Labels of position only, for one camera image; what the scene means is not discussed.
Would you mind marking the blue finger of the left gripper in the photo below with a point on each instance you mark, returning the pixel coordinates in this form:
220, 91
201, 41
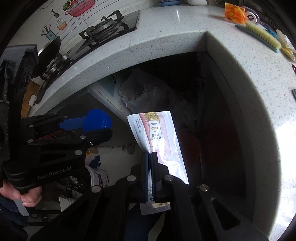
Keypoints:
72, 123

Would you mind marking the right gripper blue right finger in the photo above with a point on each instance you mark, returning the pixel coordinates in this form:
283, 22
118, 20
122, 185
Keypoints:
155, 174

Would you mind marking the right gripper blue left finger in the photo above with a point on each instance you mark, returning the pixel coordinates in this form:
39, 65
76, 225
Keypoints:
144, 172

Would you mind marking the white pink packet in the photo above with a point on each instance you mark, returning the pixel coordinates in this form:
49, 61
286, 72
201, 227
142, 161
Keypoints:
155, 132

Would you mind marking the orange pickle jar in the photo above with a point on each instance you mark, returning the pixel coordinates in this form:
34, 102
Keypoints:
235, 14

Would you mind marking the blue scrub brush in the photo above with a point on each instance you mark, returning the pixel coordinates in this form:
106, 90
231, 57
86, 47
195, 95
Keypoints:
261, 35

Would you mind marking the purple juice bottle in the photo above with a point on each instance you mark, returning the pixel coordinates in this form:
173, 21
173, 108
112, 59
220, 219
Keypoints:
251, 15

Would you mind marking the yellow yeast packet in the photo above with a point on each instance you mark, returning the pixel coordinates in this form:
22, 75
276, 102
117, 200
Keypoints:
289, 53

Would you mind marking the blue pink plastic wrapper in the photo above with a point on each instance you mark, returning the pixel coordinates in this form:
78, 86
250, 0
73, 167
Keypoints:
270, 30

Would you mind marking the cream rubber glove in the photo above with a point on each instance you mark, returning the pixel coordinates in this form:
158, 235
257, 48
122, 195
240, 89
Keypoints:
283, 39

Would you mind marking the blue round lid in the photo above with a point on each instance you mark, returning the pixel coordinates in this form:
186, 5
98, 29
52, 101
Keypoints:
96, 119

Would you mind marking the person's left hand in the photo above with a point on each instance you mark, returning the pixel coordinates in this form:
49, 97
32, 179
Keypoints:
29, 199

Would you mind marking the black frying pan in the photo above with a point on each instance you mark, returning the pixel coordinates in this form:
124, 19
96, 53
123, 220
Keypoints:
49, 52

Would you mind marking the black gas stove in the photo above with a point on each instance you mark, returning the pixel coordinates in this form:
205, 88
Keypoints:
110, 27

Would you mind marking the small steel teapot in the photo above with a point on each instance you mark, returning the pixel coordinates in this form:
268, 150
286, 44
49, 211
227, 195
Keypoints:
169, 3

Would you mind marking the white sugar pot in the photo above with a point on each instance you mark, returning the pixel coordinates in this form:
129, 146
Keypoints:
197, 2

